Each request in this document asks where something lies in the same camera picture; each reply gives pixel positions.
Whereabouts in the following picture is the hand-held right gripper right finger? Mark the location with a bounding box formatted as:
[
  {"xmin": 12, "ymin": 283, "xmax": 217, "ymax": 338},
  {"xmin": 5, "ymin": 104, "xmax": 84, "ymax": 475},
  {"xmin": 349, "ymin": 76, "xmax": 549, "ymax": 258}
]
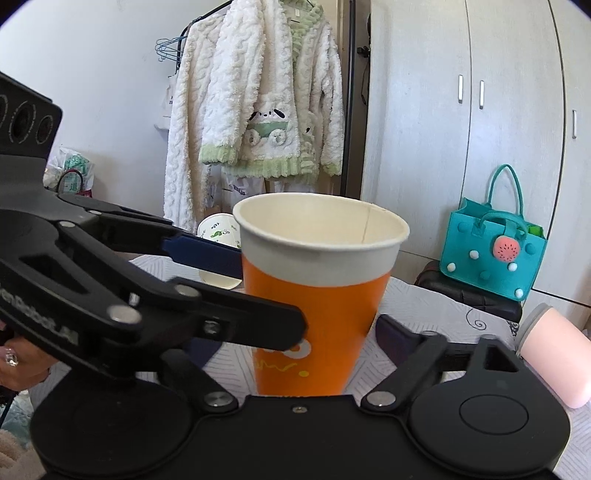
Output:
[{"xmin": 360, "ymin": 314, "xmax": 523, "ymax": 412}]

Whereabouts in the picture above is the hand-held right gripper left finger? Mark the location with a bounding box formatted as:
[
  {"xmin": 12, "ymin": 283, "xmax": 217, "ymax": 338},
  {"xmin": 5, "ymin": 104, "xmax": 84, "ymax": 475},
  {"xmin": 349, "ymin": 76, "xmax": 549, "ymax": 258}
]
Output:
[{"xmin": 159, "ymin": 338, "xmax": 253, "ymax": 412}]

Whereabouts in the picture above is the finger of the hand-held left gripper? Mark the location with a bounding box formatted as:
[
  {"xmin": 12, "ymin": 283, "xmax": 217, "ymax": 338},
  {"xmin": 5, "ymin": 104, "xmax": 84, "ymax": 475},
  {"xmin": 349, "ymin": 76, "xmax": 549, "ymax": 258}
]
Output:
[
  {"xmin": 0, "ymin": 219, "xmax": 309, "ymax": 378},
  {"xmin": 59, "ymin": 193, "xmax": 244, "ymax": 281}
]

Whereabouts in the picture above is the orange and white paper cup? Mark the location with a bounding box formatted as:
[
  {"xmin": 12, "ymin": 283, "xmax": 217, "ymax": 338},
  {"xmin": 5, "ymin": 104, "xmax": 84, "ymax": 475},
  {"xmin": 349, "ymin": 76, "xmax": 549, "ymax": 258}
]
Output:
[{"xmin": 232, "ymin": 193, "xmax": 411, "ymax": 398}]

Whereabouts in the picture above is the white leaf-print paper cup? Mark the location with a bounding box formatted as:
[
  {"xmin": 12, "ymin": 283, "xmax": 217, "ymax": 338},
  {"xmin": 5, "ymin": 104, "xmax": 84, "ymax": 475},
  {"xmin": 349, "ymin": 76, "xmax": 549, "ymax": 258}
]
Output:
[{"xmin": 197, "ymin": 213, "xmax": 244, "ymax": 291}]

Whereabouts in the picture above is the person's left hand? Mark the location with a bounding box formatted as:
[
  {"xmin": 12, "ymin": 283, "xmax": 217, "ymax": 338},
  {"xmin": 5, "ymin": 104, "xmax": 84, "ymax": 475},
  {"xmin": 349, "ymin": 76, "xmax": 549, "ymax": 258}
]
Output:
[{"xmin": 0, "ymin": 324, "xmax": 52, "ymax": 394}]

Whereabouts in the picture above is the white patterned tablecloth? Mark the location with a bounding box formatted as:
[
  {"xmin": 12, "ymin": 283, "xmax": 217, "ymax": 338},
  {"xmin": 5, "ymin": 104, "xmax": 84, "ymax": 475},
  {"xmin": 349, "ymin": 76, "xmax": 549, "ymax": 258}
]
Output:
[{"xmin": 44, "ymin": 254, "xmax": 591, "ymax": 480}]

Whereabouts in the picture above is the clear plastic bag green print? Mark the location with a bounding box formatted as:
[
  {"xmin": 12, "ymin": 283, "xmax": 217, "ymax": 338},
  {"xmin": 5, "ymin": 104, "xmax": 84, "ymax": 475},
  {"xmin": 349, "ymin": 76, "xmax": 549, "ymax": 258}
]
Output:
[{"xmin": 45, "ymin": 146, "xmax": 97, "ymax": 199}]

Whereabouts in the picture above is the white printed plastic bag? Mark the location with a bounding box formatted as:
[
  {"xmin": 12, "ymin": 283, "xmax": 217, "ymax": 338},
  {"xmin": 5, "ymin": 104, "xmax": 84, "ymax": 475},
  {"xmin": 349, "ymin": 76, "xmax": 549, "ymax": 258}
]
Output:
[{"xmin": 203, "ymin": 164, "xmax": 267, "ymax": 218}]

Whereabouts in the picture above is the teal felt handbag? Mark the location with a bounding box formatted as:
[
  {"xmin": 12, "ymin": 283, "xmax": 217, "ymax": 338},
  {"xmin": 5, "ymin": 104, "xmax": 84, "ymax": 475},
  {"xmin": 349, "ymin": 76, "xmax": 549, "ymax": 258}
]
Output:
[{"xmin": 438, "ymin": 164, "xmax": 548, "ymax": 303}]

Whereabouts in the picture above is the white hanging tote bag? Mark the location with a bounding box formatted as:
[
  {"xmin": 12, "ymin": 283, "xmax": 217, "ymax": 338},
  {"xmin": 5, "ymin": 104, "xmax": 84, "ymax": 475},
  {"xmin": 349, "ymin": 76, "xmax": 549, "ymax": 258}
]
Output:
[{"xmin": 154, "ymin": 73, "xmax": 179, "ymax": 133}]

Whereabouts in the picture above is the white fluffy robe green trim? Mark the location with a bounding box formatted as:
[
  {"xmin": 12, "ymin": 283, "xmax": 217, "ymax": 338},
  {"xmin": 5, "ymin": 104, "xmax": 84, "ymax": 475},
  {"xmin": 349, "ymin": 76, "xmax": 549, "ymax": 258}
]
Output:
[{"xmin": 163, "ymin": 0, "xmax": 345, "ymax": 234}]

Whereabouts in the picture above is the pink tumbler with grey lid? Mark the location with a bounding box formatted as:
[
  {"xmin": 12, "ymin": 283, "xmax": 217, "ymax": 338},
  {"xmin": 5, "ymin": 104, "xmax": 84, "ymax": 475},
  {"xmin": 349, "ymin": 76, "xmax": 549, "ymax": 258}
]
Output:
[{"xmin": 514, "ymin": 304, "xmax": 591, "ymax": 410}]

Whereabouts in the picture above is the white fluffy hooded jacket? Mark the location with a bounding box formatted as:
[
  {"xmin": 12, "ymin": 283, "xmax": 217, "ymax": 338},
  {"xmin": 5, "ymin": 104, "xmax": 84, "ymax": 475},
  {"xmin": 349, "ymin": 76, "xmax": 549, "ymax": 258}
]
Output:
[{"xmin": 178, "ymin": 0, "xmax": 359, "ymax": 200}]

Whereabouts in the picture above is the white wardrobe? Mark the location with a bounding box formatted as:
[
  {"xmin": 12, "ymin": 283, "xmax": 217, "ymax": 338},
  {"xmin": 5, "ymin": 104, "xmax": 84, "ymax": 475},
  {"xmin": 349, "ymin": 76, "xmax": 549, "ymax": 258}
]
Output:
[{"xmin": 360, "ymin": 0, "xmax": 591, "ymax": 325}]

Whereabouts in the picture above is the pink fluffy cloth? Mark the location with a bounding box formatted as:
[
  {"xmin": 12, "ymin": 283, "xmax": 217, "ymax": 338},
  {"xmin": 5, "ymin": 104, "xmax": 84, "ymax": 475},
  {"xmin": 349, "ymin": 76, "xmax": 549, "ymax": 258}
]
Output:
[{"xmin": 0, "ymin": 428, "xmax": 43, "ymax": 480}]

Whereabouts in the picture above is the blue wire clothes hanger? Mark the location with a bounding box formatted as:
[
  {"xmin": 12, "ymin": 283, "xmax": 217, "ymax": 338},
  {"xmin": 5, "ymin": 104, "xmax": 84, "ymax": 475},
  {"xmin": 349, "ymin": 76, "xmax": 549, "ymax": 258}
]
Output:
[{"xmin": 154, "ymin": 34, "xmax": 188, "ymax": 64}]

